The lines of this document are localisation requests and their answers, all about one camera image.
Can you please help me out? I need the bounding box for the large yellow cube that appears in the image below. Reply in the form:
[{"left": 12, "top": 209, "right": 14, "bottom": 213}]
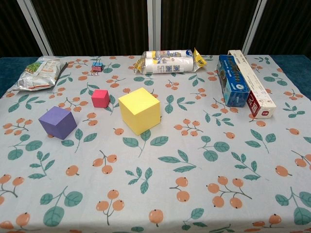
[{"left": 118, "top": 87, "right": 161, "bottom": 136}]

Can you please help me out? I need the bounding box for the small red cube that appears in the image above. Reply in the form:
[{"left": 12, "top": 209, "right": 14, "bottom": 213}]
[{"left": 91, "top": 89, "right": 110, "bottom": 109}]

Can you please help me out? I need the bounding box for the medium purple cube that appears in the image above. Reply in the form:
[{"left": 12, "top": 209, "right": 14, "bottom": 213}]
[{"left": 38, "top": 106, "right": 78, "bottom": 140}]

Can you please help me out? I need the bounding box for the floral printed tablecloth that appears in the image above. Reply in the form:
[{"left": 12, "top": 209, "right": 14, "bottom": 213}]
[{"left": 0, "top": 55, "right": 311, "bottom": 233}]

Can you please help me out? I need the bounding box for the white plastic bag roll pack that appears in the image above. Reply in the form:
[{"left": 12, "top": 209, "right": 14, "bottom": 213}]
[{"left": 133, "top": 47, "right": 207, "bottom": 75}]

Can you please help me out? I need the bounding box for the blue cling film box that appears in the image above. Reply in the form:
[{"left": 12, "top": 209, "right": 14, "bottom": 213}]
[{"left": 216, "top": 54, "right": 251, "bottom": 107}]

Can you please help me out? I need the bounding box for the long white foil box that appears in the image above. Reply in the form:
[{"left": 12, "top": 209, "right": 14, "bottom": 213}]
[{"left": 227, "top": 50, "right": 277, "bottom": 119}]

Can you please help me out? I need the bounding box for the dark ribbed partition panel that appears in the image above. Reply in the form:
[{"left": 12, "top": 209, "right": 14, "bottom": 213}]
[
  {"left": 160, "top": 0, "right": 258, "bottom": 55},
  {"left": 0, "top": 0, "right": 43, "bottom": 58},
  {"left": 31, "top": 0, "right": 149, "bottom": 57},
  {"left": 249, "top": 0, "right": 311, "bottom": 56}
]

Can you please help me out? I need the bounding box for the silver snack bag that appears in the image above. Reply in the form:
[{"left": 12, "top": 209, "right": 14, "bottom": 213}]
[{"left": 13, "top": 59, "right": 68, "bottom": 92}]

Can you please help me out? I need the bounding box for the white partition post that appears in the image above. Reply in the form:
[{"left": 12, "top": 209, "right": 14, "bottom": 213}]
[
  {"left": 242, "top": 0, "right": 268, "bottom": 55},
  {"left": 18, "top": 0, "right": 54, "bottom": 56},
  {"left": 147, "top": 0, "right": 162, "bottom": 55}
]

